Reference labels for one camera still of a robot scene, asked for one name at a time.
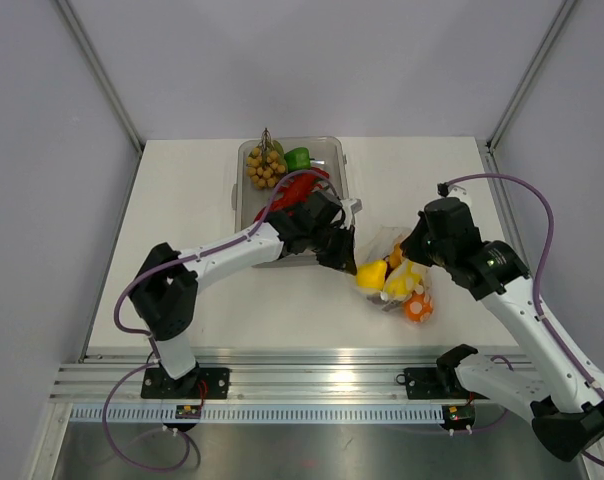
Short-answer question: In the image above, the aluminium mounting rail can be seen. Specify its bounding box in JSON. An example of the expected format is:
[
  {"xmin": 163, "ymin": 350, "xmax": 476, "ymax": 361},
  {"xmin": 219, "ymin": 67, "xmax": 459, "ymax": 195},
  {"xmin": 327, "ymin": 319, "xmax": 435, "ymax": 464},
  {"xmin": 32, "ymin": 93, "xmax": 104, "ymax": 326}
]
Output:
[{"xmin": 49, "ymin": 347, "xmax": 442, "ymax": 405}]

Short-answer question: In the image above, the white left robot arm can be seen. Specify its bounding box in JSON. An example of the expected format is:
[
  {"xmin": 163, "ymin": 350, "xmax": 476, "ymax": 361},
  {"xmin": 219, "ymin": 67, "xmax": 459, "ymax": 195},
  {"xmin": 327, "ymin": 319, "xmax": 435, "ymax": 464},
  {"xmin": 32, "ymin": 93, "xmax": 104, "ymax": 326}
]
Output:
[{"xmin": 126, "ymin": 190, "xmax": 362, "ymax": 398}]

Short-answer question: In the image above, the clear dotted zip top bag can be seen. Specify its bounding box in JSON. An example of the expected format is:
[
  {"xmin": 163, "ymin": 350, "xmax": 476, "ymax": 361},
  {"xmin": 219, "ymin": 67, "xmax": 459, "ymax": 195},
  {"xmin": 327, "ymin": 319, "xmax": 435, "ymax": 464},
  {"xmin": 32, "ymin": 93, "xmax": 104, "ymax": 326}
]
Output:
[{"xmin": 349, "ymin": 227, "xmax": 435, "ymax": 324}]

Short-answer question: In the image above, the orange fruit toy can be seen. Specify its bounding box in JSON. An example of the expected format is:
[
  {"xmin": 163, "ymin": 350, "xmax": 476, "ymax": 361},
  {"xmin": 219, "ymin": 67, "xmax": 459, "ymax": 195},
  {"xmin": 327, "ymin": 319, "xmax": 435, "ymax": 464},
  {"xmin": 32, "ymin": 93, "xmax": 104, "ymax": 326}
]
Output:
[{"xmin": 404, "ymin": 292, "xmax": 434, "ymax": 323}]

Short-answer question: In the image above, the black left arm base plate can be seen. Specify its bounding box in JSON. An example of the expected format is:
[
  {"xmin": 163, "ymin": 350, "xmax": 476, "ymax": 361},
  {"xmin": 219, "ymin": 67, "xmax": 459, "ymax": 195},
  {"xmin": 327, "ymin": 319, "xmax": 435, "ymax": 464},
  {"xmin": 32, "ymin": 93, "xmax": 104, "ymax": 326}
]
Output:
[{"xmin": 140, "ymin": 366, "xmax": 230, "ymax": 400}]

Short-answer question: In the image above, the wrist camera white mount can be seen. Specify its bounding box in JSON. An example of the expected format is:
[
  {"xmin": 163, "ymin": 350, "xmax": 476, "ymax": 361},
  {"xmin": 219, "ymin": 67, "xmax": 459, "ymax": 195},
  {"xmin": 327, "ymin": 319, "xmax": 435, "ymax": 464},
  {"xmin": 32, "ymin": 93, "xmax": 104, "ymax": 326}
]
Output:
[
  {"xmin": 341, "ymin": 198, "xmax": 362, "ymax": 229},
  {"xmin": 448, "ymin": 184, "xmax": 473, "ymax": 208}
]

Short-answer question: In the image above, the white slotted cable duct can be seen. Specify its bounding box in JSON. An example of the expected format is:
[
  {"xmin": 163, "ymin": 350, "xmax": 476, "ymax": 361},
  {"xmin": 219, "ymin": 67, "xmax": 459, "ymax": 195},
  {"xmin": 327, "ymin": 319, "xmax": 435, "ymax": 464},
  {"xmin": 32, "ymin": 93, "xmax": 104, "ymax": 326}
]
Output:
[{"xmin": 70, "ymin": 403, "xmax": 444, "ymax": 425}]

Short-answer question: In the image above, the green grape bunch toy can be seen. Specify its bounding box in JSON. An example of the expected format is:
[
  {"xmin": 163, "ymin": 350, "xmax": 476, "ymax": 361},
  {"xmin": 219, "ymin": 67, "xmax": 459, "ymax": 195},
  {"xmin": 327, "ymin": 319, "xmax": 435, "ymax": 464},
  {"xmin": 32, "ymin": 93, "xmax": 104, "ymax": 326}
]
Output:
[{"xmin": 245, "ymin": 128, "xmax": 289, "ymax": 189}]

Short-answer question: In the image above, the left aluminium frame post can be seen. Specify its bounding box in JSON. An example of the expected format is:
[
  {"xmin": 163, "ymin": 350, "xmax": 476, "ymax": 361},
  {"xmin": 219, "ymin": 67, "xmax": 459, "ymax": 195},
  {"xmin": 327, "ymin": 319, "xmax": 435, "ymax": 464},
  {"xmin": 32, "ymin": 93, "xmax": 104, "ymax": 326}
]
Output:
[{"xmin": 52, "ymin": 0, "xmax": 145, "ymax": 158}]

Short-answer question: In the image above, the red lobster toy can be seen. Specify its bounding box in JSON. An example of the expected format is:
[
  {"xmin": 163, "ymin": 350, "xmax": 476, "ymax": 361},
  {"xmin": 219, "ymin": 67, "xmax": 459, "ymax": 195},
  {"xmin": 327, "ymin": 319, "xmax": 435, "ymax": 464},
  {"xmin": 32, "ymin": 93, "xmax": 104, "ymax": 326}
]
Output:
[{"xmin": 269, "ymin": 167, "xmax": 330, "ymax": 212}]

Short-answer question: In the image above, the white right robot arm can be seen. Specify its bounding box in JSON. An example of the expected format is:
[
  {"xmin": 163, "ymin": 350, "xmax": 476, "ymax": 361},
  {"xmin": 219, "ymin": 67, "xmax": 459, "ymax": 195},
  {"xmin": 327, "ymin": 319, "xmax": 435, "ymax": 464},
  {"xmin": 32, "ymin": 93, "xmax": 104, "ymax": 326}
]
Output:
[{"xmin": 401, "ymin": 197, "xmax": 604, "ymax": 462}]

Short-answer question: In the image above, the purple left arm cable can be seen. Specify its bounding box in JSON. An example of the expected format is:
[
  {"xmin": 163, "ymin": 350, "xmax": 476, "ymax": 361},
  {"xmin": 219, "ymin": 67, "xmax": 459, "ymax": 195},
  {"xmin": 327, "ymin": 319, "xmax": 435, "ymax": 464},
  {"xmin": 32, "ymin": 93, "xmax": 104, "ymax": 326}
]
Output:
[{"xmin": 101, "ymin": 172, "xmax": 346, "ymax": 474}]

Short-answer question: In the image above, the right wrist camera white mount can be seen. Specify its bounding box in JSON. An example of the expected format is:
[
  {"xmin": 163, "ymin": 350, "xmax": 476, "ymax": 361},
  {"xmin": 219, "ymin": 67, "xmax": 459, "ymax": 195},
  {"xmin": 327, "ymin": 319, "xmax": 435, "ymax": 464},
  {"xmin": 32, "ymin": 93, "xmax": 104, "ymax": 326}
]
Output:
[{"xmin": 448, "ymin": 184, "xmax": 473, "ymax": 208}]

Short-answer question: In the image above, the aluminium frame post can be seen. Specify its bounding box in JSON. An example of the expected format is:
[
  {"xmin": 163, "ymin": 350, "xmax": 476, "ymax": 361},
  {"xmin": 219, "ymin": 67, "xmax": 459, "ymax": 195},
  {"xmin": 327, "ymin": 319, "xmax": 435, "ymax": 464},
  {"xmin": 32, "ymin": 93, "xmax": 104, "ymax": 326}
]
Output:
[
  {"xmin": 52, "ymin": 0, "xmax": 145, "ymax": 158},
  {"xmin": 486, "ymin": 0, "xmax": 581, "ymax": 155}
]

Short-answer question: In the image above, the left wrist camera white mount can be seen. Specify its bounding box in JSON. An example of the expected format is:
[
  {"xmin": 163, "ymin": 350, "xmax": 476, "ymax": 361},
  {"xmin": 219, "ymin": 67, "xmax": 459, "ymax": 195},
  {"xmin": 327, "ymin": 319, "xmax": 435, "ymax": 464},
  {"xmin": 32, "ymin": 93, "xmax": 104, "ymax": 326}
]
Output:
[{"xmin": 341, "ymin": 198, "xmax": 362, "ymax": 229}]

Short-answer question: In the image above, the yellow lemon toy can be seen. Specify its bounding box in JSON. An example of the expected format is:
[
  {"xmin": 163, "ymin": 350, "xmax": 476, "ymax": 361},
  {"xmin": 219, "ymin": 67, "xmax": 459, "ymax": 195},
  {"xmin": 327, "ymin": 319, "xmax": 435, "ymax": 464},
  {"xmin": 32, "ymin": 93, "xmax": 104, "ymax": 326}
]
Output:
[
  {"xmin": 383, "ymin": 260, "xmax": 427, "ymax": 299},
  {"xmin": 355, "ymin": 260, "xmax": 388, "ymax": 291}
]

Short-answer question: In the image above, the green bell pepper toy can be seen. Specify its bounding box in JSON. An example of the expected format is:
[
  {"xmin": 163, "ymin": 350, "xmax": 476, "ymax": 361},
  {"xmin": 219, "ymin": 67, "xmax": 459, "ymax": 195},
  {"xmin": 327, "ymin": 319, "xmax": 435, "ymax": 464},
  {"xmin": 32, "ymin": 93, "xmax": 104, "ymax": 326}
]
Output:
[{"xmin": 284, "ymin": 147, "xmax": 311, "ymax": 172}]

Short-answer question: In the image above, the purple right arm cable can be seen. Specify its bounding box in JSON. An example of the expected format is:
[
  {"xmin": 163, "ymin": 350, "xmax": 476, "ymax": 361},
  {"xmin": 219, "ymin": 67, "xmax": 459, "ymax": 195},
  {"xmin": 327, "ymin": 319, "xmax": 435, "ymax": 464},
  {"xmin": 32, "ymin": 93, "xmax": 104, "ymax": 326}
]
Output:
[{"xmin": 436, "ymin": 173, "xmax": 604, "ymax": 471}]

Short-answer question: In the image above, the right aluminium frame post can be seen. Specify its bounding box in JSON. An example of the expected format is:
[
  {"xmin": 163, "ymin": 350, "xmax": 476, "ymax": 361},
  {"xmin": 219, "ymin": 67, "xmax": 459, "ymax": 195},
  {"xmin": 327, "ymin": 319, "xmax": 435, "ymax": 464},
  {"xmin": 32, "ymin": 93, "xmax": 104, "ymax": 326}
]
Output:
[{"xmin": 486, "ymin": 0, "xmax": 581, "ymax": 155}]

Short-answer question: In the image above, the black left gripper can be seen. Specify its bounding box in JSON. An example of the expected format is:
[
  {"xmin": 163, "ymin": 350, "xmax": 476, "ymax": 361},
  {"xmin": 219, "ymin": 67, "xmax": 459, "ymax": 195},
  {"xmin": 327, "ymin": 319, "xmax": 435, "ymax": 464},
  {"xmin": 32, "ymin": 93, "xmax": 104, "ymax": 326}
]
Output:
[{"xmin": 307, "ymin": 222, "xmax": 357, "ymax": 275}]

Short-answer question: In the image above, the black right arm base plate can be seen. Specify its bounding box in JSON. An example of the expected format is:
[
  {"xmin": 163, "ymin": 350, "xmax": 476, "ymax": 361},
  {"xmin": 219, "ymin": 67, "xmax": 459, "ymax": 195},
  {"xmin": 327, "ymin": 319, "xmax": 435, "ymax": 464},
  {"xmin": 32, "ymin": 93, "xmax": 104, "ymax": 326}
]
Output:
[{"xmin": 395, "ymin": 344, "xmax": 484, "ymax": 403}]

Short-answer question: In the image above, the clear plastic food tray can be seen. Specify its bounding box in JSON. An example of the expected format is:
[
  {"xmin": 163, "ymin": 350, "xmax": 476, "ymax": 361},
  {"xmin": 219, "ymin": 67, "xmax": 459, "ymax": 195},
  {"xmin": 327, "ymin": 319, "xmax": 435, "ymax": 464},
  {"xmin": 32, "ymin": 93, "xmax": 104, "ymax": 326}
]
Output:
[{"xmin": 232, "ymin": 137, "xmax": 349, "ymax": 268}]

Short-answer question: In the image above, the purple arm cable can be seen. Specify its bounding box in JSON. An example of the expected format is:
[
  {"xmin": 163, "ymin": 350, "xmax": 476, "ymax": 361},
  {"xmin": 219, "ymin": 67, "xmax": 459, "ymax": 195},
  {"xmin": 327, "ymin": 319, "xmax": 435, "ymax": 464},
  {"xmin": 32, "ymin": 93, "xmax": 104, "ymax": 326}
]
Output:
[
  {"xmin": 436, "ymin": 173, "xmax": 604, "ymax": 471},
  {"xmin": 101, "ymin": 172, "xmax": 346, "ymax": 474}
]

